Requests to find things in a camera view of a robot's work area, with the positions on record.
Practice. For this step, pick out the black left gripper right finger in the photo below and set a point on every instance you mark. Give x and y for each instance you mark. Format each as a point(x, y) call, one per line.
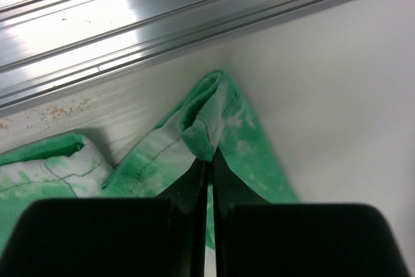
point(254, 237)

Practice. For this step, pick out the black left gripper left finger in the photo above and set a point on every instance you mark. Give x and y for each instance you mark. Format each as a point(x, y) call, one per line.
point(159, 236)

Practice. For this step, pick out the green tie-dye trousers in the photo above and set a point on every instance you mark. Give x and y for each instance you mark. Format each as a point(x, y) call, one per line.
point(214, 116)

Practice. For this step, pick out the aluminium mounting rail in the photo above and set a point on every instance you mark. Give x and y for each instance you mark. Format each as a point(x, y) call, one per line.
point(51, 48)

